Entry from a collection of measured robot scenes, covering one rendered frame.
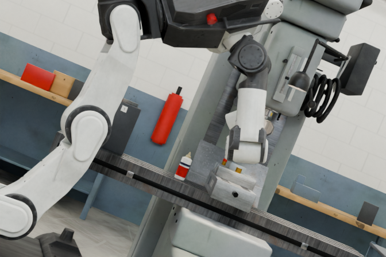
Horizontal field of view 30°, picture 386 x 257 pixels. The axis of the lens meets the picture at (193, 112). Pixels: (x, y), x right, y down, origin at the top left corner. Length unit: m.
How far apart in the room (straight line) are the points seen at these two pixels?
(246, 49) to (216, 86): 0.90
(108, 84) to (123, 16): 0.21
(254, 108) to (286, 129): 0.92
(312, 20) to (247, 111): 0.58
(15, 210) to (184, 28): 0.75
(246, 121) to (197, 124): 0.88
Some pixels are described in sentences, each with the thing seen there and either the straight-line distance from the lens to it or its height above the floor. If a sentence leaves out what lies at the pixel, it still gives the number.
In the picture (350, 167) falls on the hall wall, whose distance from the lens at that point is 7.22.
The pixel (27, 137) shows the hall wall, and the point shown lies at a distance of 7.01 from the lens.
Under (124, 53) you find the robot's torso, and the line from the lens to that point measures 2.21.
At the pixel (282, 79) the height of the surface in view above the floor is 1.42.
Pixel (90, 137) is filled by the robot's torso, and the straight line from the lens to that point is 2.20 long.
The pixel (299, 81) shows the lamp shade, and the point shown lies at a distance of 2.50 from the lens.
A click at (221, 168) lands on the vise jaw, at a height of 1.03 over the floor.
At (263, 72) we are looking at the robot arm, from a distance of 2.26.
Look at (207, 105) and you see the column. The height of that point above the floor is 1.24.
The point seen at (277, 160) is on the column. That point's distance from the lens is 3.15.
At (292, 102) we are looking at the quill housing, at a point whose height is 1.36.
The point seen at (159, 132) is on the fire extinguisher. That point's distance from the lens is 6.77.
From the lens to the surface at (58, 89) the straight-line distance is 6.46.
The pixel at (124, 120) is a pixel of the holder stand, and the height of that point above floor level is 1.06.
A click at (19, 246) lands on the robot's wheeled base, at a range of 2.41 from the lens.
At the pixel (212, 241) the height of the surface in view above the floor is 0.80.
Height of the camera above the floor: 1.17
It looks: level
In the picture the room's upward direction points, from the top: 23 degrees clockwise
